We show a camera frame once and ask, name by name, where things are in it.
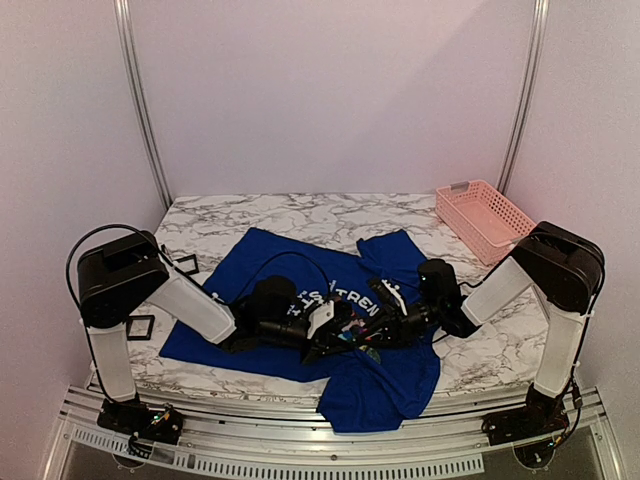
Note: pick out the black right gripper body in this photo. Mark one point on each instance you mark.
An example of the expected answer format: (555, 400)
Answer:
(388, 325)

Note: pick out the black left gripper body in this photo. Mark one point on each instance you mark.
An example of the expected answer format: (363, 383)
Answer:
(318, 345)

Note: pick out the silver round brooch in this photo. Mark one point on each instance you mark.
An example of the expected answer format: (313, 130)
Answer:
(372, 354)

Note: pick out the blue printed t-shirt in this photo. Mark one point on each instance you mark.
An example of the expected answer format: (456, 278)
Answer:
(360, 396)

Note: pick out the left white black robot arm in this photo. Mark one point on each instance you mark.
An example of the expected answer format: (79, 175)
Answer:
(124, 283)

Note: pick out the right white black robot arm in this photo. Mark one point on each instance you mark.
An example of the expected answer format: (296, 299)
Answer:
(560, 272)

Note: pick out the pink perforated plastic basket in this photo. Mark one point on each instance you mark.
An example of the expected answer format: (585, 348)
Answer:
(488, 223)

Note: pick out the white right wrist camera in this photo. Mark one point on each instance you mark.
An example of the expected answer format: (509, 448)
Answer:
(388, 294)

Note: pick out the aluminium front rail frame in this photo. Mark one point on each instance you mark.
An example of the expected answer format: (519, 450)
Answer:
(266, 437)

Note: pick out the right aluminium corner post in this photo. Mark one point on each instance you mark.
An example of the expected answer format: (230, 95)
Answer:
(532, 64)

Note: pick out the aluminium corner post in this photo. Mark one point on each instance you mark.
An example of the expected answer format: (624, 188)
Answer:
(532, 64)
(132, 69)

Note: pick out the left aluminium corner post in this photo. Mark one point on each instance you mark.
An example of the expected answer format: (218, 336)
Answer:
(132, 69)

